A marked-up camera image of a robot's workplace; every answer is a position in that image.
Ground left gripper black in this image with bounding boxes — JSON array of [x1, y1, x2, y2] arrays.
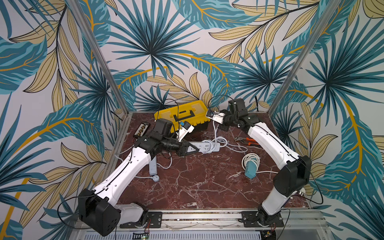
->
[[162, 137, 200, 157]]

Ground grey white power strip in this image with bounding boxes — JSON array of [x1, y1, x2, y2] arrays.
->
[[191, 141, 221, 154]]

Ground thin white cord of strip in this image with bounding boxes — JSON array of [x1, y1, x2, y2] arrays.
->
[[200, 119, 248, 154]]

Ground thick white cord of teal strip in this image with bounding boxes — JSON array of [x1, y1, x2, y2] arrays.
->
[[229, 152, 280, 178]]

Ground teal power strip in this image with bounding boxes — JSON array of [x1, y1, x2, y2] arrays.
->
[[244, 159, 259, 179]]

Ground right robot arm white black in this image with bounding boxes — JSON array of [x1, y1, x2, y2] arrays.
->
[[219, 99, 312, 227]]

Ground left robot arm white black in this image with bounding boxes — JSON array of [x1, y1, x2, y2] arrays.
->
[[78, 119, 199, 237]]

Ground yellow black toolbox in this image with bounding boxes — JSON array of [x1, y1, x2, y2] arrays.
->
[[154, 100, 210, 134]]

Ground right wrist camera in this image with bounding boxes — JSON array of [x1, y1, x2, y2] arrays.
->
[[206, 110, 226, 124]]

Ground orange handled pliers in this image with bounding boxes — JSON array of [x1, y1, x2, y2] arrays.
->
[[235, 137, 260, 147]]

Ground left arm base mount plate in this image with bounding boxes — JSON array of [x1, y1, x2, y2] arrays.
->
[[119, 212, 163, 229]]

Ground white slotted cable duct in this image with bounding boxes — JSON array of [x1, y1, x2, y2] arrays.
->
[[78, 231, 262, 240]]

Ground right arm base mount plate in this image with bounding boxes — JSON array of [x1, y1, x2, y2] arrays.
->
[[238, 211, 284, 228]]

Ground aluminium front rail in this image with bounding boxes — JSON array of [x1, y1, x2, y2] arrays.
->
[[77, 209, 328, 232]]

